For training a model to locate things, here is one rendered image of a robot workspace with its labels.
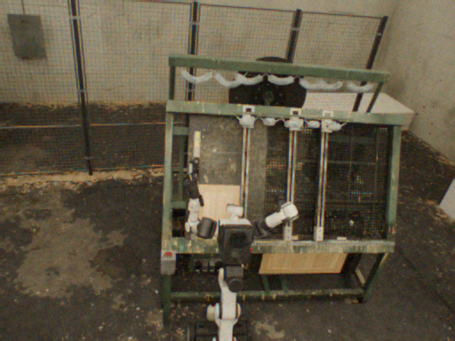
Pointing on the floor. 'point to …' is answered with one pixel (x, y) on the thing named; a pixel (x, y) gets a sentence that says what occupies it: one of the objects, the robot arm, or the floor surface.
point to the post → (166, 299)
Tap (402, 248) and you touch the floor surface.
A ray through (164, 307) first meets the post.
